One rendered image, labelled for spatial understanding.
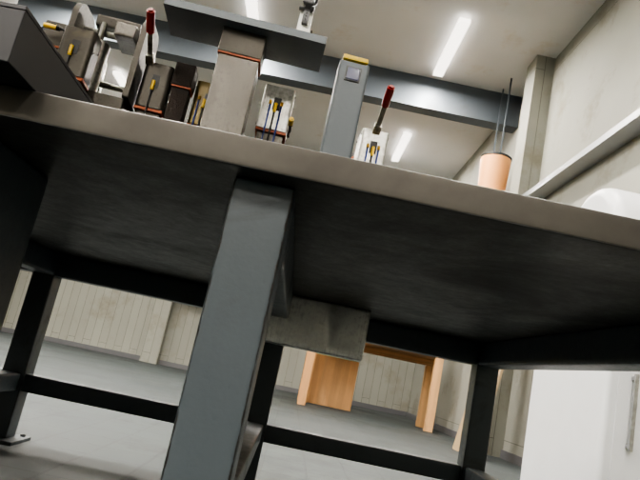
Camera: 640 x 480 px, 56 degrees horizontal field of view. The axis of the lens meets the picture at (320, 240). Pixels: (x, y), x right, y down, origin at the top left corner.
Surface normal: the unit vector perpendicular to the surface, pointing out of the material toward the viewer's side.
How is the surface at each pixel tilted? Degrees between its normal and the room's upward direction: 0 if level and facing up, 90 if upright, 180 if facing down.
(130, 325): 90
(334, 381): 90
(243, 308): 90
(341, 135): 90
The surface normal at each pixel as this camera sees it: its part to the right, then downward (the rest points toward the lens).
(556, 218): 0.04, -0.20
